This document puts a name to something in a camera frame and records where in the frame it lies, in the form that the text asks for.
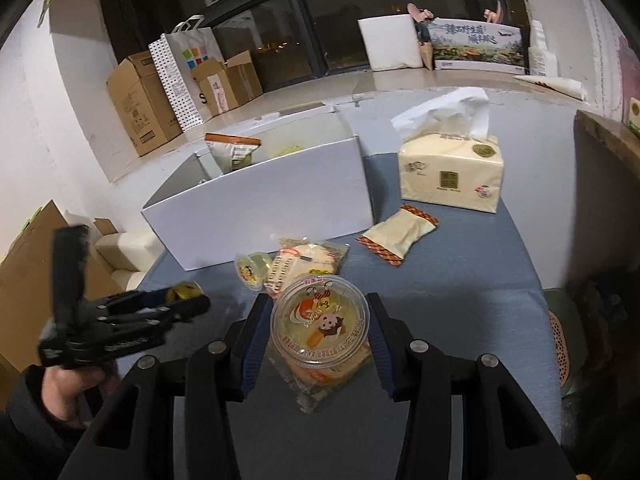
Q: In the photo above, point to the clear bread packet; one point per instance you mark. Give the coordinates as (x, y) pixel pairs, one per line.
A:
(310, 257)

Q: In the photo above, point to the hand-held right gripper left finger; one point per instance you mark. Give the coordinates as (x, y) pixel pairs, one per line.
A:
(252, 345)

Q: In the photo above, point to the white foam box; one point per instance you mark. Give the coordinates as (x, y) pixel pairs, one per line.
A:
(392, 42)

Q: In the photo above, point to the pink figure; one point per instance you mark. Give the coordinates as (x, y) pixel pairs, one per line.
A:
(419, 12)
(492, 12)

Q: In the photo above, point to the small jelly cup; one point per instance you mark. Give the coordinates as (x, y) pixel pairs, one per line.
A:
(252, 272)
(184, 291)

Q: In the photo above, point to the blue tablecloth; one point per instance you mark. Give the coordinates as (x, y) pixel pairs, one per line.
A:
(475, 285)

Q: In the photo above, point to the cream tissue pack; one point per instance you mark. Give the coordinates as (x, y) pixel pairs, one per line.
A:
(450, 170)

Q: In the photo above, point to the person's left forearm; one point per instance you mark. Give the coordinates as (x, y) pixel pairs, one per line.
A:
(25, 440)

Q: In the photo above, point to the person's left hand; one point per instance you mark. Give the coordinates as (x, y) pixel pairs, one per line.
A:
(70, 392)

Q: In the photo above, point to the landscape printed box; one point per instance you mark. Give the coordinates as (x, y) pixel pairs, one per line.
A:
(475, 47)

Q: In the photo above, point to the large cartoon lid jelly cup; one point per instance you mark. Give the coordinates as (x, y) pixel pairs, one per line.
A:
(320, 320)

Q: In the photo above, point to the cream packet with orange edges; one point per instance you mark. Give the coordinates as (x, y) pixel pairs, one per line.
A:
(397, 235)

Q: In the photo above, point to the small open cardboard box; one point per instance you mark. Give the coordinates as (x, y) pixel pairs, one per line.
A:
(225, 85)

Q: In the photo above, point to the flat brown cardboard sheet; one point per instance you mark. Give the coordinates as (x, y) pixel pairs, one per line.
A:
(30, 270)

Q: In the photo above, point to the white cardboard box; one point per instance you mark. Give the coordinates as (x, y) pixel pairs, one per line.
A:
(280, 210)

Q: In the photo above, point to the white cushion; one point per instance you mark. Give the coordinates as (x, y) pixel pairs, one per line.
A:
(125, 255)

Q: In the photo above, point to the large white snack packet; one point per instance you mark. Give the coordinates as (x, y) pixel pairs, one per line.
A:
(232, 155)

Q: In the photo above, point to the polka dot paper bag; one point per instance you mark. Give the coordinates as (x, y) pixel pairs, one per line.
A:
(185, 70)

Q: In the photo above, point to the small cream box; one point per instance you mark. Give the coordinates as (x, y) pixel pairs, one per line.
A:
(632, 115)

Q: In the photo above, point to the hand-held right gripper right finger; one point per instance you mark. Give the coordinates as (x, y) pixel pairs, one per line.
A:
(385, 355)

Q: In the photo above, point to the large brown cardboard box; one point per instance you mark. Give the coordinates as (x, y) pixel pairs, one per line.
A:
(140, 105)

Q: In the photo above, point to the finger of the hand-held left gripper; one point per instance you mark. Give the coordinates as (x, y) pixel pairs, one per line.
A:
(180, 315)
(140, 301)

